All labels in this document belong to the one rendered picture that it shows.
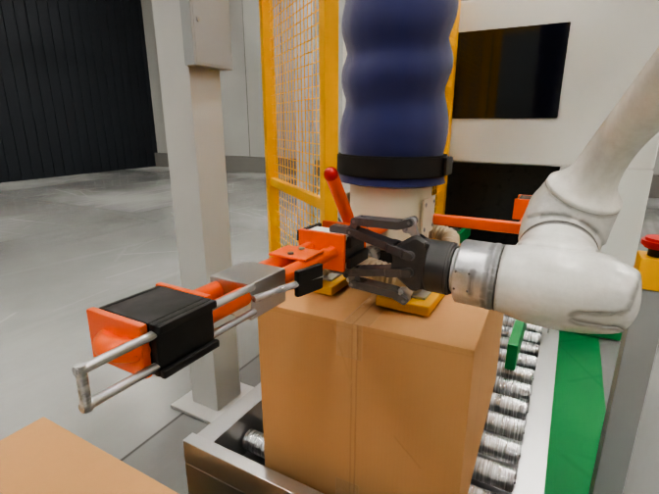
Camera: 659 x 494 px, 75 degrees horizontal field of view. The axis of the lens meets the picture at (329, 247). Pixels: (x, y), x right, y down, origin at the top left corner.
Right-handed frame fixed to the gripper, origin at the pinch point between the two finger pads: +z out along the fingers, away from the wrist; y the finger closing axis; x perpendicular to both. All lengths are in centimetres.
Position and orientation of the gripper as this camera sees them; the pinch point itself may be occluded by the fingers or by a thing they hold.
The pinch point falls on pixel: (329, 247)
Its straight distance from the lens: 69.6
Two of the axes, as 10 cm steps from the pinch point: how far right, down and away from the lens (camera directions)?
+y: -0.2, 9.6, 2.9
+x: 4.9, -2.5, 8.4
